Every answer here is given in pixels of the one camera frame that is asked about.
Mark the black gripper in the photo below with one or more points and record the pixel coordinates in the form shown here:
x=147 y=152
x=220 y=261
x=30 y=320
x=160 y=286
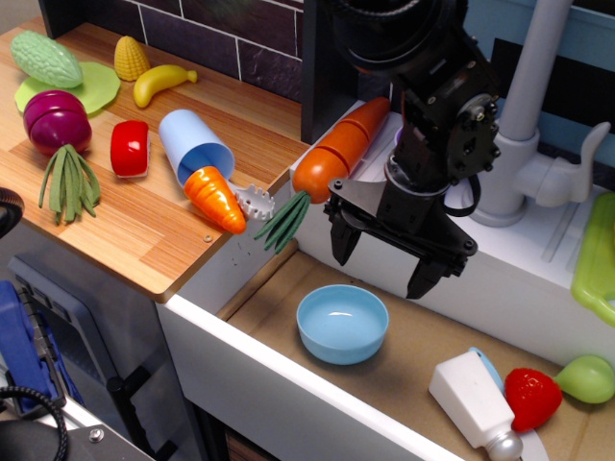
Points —
x=418 y=223

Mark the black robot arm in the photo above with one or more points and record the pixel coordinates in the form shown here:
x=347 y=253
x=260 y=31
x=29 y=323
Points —
x=450 y=95

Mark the light blue plastic bowl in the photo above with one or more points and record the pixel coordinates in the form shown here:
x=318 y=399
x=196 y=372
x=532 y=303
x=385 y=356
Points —
x=342 y=324

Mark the large orange toy carrot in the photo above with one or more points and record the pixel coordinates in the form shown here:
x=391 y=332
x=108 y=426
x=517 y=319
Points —
x=335 y=156

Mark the white toy spaghetti spoon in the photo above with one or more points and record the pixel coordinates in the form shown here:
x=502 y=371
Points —
x=254 y=202

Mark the white toy bottle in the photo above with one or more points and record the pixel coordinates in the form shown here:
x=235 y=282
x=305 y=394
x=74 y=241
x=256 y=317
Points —
x=465 y=390

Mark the grey toy faucet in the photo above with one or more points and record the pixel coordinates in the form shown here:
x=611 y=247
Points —
x=521 y=172

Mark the small orange toy carrot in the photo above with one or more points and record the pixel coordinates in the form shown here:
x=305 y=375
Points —
x=208 y=190

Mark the red toy strawberry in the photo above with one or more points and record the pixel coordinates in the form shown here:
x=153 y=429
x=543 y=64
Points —
x=532 y=396

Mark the light green dish rack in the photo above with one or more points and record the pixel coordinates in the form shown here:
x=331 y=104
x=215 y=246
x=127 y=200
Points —
x=593 y=281

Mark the light blue plastic cup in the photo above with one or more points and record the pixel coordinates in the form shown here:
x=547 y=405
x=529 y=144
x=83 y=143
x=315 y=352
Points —
x=190 y=144

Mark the green toy pear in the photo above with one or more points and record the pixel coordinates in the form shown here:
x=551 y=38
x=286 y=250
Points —
x=587 y=378

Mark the white plate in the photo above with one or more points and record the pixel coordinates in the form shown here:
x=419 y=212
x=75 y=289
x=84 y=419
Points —
x=533 y=447

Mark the red toy pepper slice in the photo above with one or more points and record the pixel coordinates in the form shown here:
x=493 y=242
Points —
x=130 y=149

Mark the yellow toy banana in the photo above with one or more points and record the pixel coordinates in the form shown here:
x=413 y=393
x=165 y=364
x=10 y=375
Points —
x=158 y=79

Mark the yellow toy corn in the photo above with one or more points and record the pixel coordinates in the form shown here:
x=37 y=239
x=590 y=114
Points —
x=130 y=60

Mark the light green plastic plate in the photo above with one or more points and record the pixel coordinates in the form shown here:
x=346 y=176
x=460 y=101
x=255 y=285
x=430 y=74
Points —
x=98 y=89

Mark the purple toy onion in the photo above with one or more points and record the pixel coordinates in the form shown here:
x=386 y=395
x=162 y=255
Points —
x=57 y=124

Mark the blue object at left edge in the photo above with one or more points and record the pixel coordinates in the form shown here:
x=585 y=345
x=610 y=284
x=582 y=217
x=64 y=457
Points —
x=29 y=348

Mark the green toy bitter melon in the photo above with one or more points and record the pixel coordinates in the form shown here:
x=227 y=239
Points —
x=46 y=60

